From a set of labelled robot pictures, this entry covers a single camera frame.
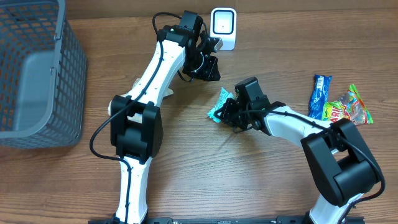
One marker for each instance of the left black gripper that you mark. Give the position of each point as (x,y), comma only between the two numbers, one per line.
(208,73)

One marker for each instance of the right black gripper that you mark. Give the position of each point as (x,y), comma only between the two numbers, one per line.
(225,117)

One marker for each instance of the mint green snack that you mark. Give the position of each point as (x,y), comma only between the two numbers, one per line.
(224,95)

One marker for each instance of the blue cookie pack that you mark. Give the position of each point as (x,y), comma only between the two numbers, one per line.
(319,96)

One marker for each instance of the green gummy candy bag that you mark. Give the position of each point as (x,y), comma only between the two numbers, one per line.
(349,106)

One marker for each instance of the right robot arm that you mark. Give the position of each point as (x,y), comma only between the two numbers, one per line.
(343,168)

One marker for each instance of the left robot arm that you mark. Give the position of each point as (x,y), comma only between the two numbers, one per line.
(136,123)

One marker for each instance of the white barcode scanner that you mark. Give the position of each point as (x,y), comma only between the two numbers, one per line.
(223,26)

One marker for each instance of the dark grey plastic basket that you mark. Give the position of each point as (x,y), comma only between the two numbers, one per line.
(43,76)

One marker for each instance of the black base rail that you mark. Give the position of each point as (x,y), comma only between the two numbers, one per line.
(277,220)

